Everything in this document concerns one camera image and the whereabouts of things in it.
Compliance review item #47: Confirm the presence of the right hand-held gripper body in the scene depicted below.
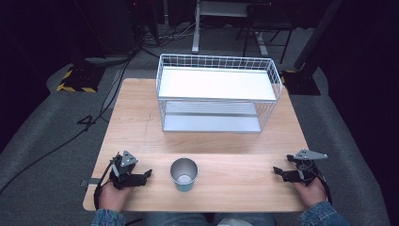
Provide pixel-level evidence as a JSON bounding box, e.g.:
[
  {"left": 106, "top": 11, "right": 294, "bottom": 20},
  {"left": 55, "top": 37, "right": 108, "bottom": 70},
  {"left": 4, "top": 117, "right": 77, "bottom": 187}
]
[{"left": 286, "top": 148, "right": 329, "bottom": 186}]

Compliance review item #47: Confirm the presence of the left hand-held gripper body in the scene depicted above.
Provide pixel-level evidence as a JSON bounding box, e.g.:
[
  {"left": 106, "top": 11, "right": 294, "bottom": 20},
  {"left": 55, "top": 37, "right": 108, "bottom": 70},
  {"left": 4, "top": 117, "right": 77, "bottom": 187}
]
[{"left": 108, "top": 150, "right": 144, "bottom": 191}]

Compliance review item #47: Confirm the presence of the teal metal cup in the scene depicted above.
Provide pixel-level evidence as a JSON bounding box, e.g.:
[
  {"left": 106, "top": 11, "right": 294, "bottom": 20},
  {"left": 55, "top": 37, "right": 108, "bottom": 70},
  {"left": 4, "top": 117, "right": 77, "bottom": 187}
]
[{"left": 169, "top": 157, "right": 200, "bottom": 193}]

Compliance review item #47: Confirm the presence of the white wire shelf rack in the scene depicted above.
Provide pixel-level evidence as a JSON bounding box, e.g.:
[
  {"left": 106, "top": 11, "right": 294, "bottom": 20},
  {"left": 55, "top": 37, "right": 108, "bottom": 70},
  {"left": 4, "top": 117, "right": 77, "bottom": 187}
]
[{"left": 155, "top": 53, "right": 283, "bottom": 134}]

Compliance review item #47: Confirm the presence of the person's right hand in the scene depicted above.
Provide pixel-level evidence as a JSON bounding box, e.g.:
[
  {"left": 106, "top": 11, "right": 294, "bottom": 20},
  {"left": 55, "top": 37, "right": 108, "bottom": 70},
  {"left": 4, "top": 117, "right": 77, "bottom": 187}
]
[{"left": 293, "top": 178, "right": 327, "bottom": 209}]

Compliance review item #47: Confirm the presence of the person's left hand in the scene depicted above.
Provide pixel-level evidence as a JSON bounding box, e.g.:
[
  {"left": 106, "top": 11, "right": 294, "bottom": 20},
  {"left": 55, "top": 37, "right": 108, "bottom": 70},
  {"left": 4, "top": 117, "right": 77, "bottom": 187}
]
[{"left": 98, "top": 182, "right": 134, "bottom": 213}]

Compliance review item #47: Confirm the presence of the yellow black striped stand base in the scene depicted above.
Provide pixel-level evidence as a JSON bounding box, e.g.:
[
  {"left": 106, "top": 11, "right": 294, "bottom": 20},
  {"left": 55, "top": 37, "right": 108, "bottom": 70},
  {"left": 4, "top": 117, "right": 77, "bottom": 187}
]
[{"left": 56, "top": 63, "right": 106, "bottom": 94}]

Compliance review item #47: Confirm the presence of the black slanted pole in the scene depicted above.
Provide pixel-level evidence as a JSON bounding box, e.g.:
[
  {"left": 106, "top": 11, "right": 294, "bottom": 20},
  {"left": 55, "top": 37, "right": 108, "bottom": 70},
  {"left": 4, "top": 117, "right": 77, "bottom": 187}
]
[{"left": 293, "top": 0, "right": 345, "bottom": 71}]

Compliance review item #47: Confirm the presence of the white metal stand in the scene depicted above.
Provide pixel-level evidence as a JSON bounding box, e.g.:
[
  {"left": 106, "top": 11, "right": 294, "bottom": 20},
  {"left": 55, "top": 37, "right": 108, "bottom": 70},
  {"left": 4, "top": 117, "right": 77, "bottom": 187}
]
[{"left": 190, "top": 0, "right": 270, "bottom": 57}]

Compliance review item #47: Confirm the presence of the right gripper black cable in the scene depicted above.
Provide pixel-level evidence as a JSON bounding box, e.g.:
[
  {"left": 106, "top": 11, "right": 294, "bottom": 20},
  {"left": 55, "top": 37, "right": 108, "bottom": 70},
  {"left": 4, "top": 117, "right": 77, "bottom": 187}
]
[{"left": 309, "top": 159, "right": 333, "bottom": 205}]

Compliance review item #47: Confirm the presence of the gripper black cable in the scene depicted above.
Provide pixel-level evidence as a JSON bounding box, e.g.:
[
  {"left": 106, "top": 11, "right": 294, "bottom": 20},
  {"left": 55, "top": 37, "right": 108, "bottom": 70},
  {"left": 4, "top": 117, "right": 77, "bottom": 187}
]
[
  {"left": 92, "top": 155, "right": 121, "bottom": 211},
  {"left": 309, "top": 159, "right": 333, "bottom": 205}
]

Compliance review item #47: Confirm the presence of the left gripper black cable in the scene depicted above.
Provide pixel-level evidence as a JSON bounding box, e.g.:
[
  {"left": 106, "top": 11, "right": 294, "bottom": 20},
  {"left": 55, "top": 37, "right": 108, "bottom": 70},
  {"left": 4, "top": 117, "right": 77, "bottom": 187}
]
[{"left": 92, "top": 155, "right": 121, "bottom": 211}]

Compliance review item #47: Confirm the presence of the long black floor cable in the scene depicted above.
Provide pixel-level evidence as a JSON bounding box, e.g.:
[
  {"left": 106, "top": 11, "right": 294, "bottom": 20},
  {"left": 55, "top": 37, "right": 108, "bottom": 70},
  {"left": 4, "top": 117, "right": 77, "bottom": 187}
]
[{"left": 0, "top": 55, "right": 135, "bottom": 196}]

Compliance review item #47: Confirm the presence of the tangle of floor cables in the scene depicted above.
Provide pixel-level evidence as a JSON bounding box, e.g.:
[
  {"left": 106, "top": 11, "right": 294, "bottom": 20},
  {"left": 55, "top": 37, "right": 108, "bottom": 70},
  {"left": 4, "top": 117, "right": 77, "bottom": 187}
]
[{"left": 137, "top": 18, "right": 201, "bottom": 59}]

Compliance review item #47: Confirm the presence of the black metal chair frame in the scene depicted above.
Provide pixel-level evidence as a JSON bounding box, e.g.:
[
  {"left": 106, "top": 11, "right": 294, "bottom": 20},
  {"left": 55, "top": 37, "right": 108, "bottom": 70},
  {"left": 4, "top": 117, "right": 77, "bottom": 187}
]
[{"left": 234, "top": 2, "right": 299, "bottom": 65}]

